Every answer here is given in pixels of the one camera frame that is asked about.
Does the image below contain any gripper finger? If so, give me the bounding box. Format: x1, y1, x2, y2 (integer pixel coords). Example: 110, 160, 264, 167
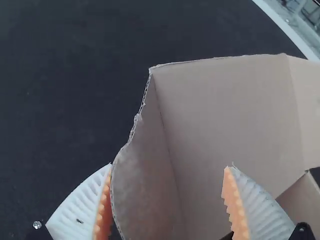
44, 163, 113, 240
221, 164, 316, 240

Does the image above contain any cardboard box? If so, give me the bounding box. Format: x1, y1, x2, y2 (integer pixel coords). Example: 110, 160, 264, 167
109, 52, 320, 240

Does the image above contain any black mat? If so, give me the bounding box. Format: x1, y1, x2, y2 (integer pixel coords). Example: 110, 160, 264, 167
0, 0, 309, 240

